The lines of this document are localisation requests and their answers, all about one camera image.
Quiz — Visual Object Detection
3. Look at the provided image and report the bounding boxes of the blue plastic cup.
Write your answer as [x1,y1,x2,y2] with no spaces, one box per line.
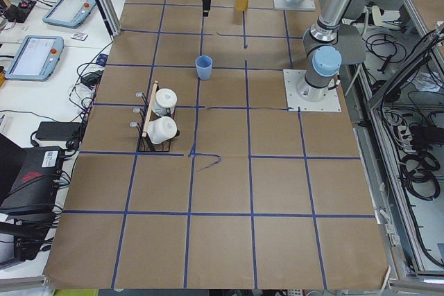
[195,55,213,80]

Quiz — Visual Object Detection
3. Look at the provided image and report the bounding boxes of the upper white mug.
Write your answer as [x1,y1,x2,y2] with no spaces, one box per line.
[153,88,178,116]

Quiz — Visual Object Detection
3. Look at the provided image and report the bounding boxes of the white mug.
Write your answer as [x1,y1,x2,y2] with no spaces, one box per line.
[147,116,180,144]
[153,88,178,116]

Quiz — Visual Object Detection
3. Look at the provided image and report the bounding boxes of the upper teach pendant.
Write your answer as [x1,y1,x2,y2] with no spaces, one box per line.
[42,0,96,28]

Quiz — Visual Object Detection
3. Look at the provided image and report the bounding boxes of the teach pendant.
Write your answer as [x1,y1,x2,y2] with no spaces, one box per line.
[42,0,96,28]
[5,35,65,81]

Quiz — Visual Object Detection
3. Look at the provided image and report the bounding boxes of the lower white mug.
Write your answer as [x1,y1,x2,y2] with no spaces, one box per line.
[147,116,180,144]

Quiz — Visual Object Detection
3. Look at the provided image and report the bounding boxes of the grey office chair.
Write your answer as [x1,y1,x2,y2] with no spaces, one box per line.
[336,24,366,65]

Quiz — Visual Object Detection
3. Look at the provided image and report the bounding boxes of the lower teach pendant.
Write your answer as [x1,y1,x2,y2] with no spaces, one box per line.
[5,35,65,81]

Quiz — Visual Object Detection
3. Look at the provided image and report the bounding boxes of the black power adapter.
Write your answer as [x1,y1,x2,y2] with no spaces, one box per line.
[30,121,81,150]

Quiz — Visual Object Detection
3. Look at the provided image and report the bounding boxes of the black computer box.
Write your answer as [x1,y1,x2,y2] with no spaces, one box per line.
[1,135,65,216]

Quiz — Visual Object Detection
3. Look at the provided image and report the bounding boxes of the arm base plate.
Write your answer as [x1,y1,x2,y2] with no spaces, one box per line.
[273,0,316,12]
[283,69,341,112]

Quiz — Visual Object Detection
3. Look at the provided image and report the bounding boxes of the black wire mug rack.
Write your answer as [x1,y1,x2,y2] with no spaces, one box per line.
[130,80,180,153]

